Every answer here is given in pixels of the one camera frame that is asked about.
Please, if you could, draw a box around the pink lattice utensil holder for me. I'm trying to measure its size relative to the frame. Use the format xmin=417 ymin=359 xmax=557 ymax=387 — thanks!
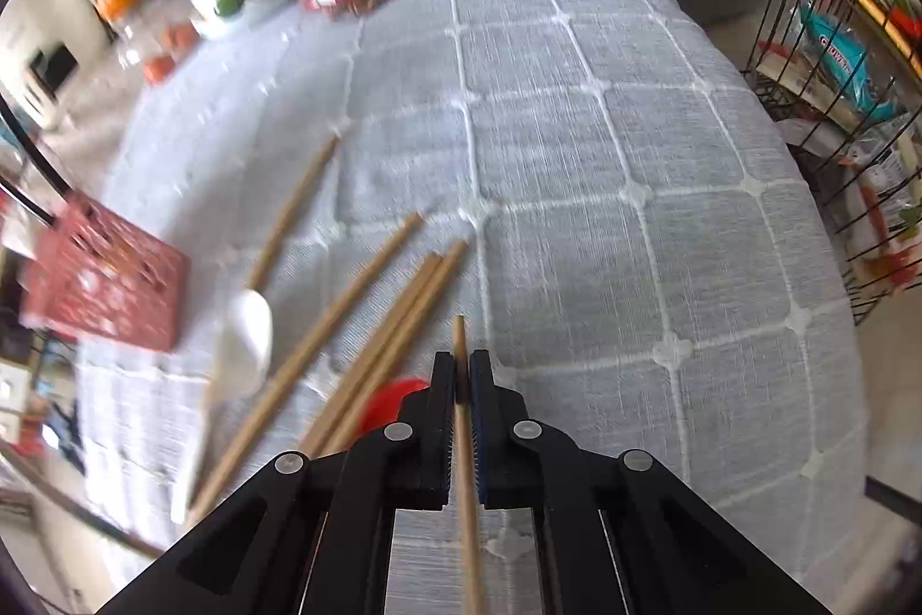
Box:
xmin=20 ymin=201 xmax=192 ymax=357

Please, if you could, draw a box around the glass jar of tomatoes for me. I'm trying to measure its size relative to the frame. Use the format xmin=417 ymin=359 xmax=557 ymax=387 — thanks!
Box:
xmin=111 ymin=2 xmax=203 ymax=86

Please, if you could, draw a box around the teal snack packet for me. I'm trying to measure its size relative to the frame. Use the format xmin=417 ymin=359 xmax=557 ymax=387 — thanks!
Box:
xmin=796 ymin=2 xmax=898 ymax=126

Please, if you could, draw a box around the white and red packet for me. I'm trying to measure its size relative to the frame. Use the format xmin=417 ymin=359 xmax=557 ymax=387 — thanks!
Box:
xmin=846 ymin=146 xmax=922 ymax=292

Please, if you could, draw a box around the grey checked tablecloth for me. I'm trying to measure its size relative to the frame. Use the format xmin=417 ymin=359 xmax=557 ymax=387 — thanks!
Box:
xmin=72 ymin=0 xmax=869 ymax=615

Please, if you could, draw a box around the white plastic spoon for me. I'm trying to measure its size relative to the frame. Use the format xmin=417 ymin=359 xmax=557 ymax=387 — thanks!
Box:
xmin=173 ymin=287 xmax=275 ymax=522

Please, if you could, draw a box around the red plastic spoon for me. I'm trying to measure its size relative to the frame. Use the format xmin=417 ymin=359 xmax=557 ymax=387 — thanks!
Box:
xmin=356 ymin=377 xmax=433 ymax=436

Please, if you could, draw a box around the wooden chopstick pair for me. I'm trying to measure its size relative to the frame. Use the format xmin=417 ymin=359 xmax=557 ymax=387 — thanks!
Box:
xmin=317 ymin=239 xmax=469 ymax=458

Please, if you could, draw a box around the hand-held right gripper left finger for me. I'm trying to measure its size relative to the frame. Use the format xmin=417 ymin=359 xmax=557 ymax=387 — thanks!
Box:
xmin=93 ymin=352 xmax=458 ymax=615

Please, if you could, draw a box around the black wire rack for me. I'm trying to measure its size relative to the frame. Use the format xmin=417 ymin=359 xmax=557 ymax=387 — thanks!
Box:
xmin=742 ymin=0 xmax=922 ymax=328

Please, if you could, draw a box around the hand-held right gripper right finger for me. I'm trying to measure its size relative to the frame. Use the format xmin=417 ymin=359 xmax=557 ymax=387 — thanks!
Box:
xmin=470 ymin=350 xmax=837 ymax=615

